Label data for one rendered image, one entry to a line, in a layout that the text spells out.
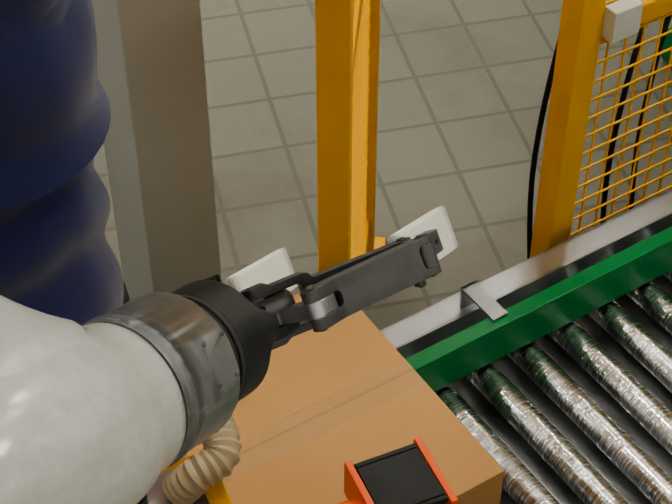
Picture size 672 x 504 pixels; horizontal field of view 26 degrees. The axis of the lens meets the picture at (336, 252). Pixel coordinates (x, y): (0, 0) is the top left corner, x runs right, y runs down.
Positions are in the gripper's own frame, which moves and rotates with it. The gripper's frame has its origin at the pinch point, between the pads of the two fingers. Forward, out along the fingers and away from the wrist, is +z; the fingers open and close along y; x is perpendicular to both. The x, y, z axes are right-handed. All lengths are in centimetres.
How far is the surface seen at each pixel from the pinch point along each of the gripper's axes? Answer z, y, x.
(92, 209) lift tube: 12.8, -34.0, 7.3
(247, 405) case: 58, -64, -26
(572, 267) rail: 147, -59, -38
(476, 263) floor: 210, -113, -47
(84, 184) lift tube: 12.5, -33.5, 9.7
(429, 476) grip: 31.5, -22.6, -28.9
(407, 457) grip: 32.2, -24.8, -26.9
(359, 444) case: 61, -51, -35
